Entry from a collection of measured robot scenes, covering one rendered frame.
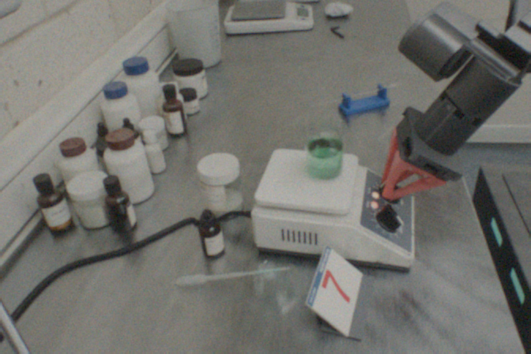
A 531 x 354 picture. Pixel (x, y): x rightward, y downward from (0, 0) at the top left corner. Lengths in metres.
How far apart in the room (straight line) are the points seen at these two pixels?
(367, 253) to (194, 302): 0.22
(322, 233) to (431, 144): 0.16
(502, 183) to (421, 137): 0.92
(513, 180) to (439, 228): 0.83
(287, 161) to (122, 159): 0.24
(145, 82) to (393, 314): 0.60
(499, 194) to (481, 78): 0.92
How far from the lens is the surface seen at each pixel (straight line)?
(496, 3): 2.12
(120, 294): 0.63
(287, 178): 0.61
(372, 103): 0.96
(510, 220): 1.36
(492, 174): 1.51
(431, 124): 0.56
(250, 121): 0.93
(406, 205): 0.66
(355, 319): 0.56
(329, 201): 0.57
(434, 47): 0.56
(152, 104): 0.93
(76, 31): 0.97
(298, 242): 0.60
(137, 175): 0.73
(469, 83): 0.54
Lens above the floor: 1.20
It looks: 34 degrees down
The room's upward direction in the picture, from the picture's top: 5 degrees counter-clockwise
